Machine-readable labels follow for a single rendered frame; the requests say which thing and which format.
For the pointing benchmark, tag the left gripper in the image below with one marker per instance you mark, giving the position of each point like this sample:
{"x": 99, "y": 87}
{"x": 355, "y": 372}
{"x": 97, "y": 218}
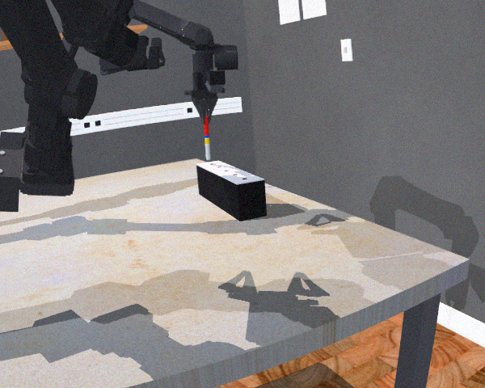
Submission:
{"x": 206, "y": 103}

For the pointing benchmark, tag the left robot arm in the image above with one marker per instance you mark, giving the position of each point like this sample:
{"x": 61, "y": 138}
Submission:
{"x": 197, "y": 37}

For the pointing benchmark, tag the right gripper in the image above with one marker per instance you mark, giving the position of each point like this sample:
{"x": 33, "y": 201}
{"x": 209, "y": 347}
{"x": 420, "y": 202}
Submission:
{"x": 130, "y": 59}

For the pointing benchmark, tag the white block with holes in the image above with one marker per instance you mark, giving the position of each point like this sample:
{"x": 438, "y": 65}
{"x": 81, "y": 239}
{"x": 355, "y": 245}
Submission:
{"x": 237, "y": 192}

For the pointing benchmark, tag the red pin with yellow and blue bands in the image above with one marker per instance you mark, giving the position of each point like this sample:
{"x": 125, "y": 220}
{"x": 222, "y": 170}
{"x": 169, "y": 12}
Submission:
{"x": 206, "y": 125}

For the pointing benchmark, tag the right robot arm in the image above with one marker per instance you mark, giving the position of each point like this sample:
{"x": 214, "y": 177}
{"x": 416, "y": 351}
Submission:
{"x": 55, "y": 88}

